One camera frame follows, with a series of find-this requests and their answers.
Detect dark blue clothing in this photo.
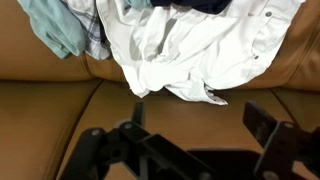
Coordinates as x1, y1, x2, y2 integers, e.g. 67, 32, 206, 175
149, 0, 233, 15

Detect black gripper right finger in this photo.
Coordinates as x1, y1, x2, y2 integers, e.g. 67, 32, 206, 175
242, 100, 320, 180

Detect tan leather sofa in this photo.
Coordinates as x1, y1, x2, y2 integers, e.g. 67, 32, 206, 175
0, 0, 320, 180

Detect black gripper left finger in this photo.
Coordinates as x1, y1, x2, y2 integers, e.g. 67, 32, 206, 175
59, 101, 218, 180

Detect teal green garment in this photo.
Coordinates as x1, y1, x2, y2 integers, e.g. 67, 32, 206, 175
17, 0, 154, 60

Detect white denim pants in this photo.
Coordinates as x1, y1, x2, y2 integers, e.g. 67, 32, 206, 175
95, 0, 306, 106

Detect blue white plaid shirt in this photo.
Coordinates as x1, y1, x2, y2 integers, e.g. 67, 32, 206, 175
59, 0, 113, 61

